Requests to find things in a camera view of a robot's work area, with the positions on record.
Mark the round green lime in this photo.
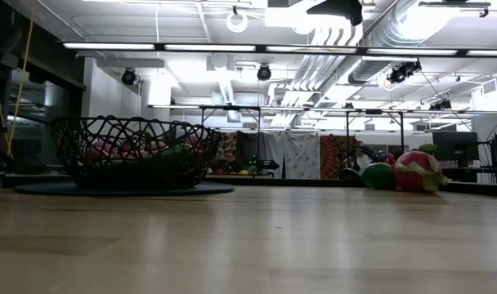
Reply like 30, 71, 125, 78
361, 162, 396, 189

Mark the pink dragon fruit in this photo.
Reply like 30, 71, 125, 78
392, 149, 452, 194

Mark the large purple grape bunch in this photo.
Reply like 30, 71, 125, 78
87, 137, 170, 161

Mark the black overhead light bar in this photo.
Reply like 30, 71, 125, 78
61, 40, 497, 58

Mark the orange patterned hanging cloth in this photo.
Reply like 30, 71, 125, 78
320, 134, 351, 180

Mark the person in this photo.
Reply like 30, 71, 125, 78
218, 150, 244, 174
351, 140, 381, 173

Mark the white patterned hanging cloth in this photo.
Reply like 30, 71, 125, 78
283, 132, 321, 180

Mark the light grey hanging cloth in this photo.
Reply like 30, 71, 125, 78
259, 132, 286, 179

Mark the dark grey hanging cloth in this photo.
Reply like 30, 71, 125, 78
235, 131, 266, 169

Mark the round dark blue mat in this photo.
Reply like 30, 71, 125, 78
14, 181, 236, 198

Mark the silver ventilation duct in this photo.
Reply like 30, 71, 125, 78
347, 0, 441, 86

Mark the black ceiling camera cluster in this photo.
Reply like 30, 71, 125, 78
386, 60, 423, 85

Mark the background black station frame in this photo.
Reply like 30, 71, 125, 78
148, 104, 474, 146

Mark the black wire basket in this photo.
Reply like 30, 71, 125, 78
50, 115, 223, 189

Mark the yellow cable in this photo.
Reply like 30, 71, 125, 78
0, 0, 38, 161

